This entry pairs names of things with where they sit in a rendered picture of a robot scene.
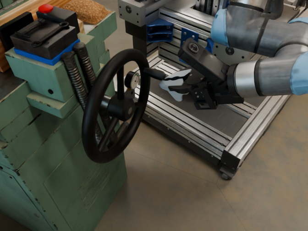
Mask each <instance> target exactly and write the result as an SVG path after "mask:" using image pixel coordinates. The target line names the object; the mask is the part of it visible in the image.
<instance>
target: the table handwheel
mask: <svg viewBox="0 0 308 231"><path fill-rule="evenodd" d="M130 61H135V62H136V63H137V65H138V67H139V70H140V77H141V83H140V92H139V97H138V102H134V100H133V99H132V98H129V97H127V96H125V93H124V65H125V64H126V63H128V62H130ZM145 67H146V68H149V63H148V60H147V58H146V56H145V55H144V54H143V53H142V52H141V51H139V50H137V49H125V50H123V51H121V52H119V53H117V54H116V55H115V56H113V57H112V58H111V59H110V60H109V61H108V62H107V64H106V65H105V66H104V67H103V69H102V70H101V72H100V73H99V75H98V76H97V78H96V80H95V82H94V84H93V86H92V88H91V90H90V91H89V92H88V93H87V94H88V99H87V102H86V105H85V109H84V114H83V119H82V144H83V148H84V150H85V153H86V155H87V156H88V157H89V158H90V159H91V160H92V161H93V162H95V163H99V164H104V163H108V162H110V161H112V160H114V159H115V158H116V157H118V156H119V155H120V154H121V153H122V152H123V151H124V150H125V148H126V147H127V146H128V145H129V143H130V142H131V140H132V138H133V137H134V135H135V133H136V131H137V129H138V127H139V125H140V123H141V120H142V118H143V115H144V112H145V109H146V106H147V102H148V98H149V91H150V80H151V77H150V76H148V75H146V74H143V70H144V68H145ZM115 74H117V94H115V95H114V96H109V95H106V94H105V92H106V90H107V88H108V86H109V84H110V82H111V81H112V79H113V77H114V76H115ZM100 108H102V109H105V110H107V111H108V114H109V116H111V117H112V118H111V120H110V123H109V125H108V127H107V129H106V131H105V133H104V135H103V137H102V138H101V140H100V142H99V144H98V146H97V144H96V138H95V130H96V122H97V117H98V113H99V109H100ZM135 108H136V109H135ZM134 109H135V112H134ZM133 112H134V114H133ZM132 115H133V117H132V119H131V122H130V124H129V126H128V128H127V129H126V131H125V133H124V134H123V136H122V137H121V139H120V140H119V141H118V142H117V144H116V145H115V146H113V147H112V148H111V149H109V150H108V151H105V152H103V150H104V148H105V146H106V144H107V142H108V140H109V138H110V136H111V134H112V132H113V130H114V128H115V127H116V125H117V123H118V121H119V120H121V121H127V120H129V119H130V118H131V116H132Z"/></svg>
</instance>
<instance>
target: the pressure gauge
mask: <svg viewBox="0 0 308 231"><path fill-rule="evenodd" d="M139 78H140V76H139V73H137V72H133V71H129V72H128V73H127V75H126V77H125V81H124V84H125V87H127V88H128V91H130V90H131V89H133V90H134V89H135V88H136V87H137V85H138V83H139ZM135 81H136V82H135Z"/></svg>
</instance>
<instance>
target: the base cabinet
mask: <svg viewBox="0 0 308 231"><path fill-rule="evenodd" d="M105 94H106V95H109V96H114V95H115V94H116V93H115V86H114V80H113V79H112V81H111V82H110V84H109V86H108V88H107V90H106V92H105ZM83 114H84V112H83V110H82V107H81V105H79V106H78V107H77V108H76V109H75V110H74V111H73V112H72V113H71V114H70V115H69V116H68V117H67V118H66V119H65V121H64V122H63V123H62V124H61V125H60V126H59V127H58V128H57V129H56V130H55V131H54V132H53V133H52V134H51V135H50V136H49V137H48V138H47V139H46V140H45V141H44V142H43V143H42V144H41V146H40V147H39V148H38V149H37V150H36V151H35V152H34V153H33V154H32V155H31V156H30V157H29V158H28V159H27V160H26V161H25V162H24V163H23V164H22V165H21V166H20V167H19V168H18V169H17V170H13V169H11V168H9V167H7V166H5V165H3V164H1V163H0V212H1V213H2V214H4V215H6V216H7V217H9V218H11V219H12V220H14V221H16V222H17V223H19V224H21V225H22V226H24V227H26V228H28V229H29V230H31V231H94V230H95V228H96V227H97V225H98V224H99V222H100V221H101V219H102V217H103V216H104V214H105V213H106V211H107V209H108V208H109V206H110V205H111V203H112V201H113V200H114V198H115V197H116V195H117V193H118V192H119V190H120V188H121V187H122V185H123V184H124V182H125V180H126V179H127V171H126V164H125V157H124V151H123V152H122V153H121V154H120V155H119V156H118V157H116V158H115V159H114V160H112V161H110V162H108V163H104V164H99V163H95V162H93V161H92V160H91V159H90V158H89V157H88V156H87V155H86V153H85V150H84V148H83V143H82V121H83Z"/></svg>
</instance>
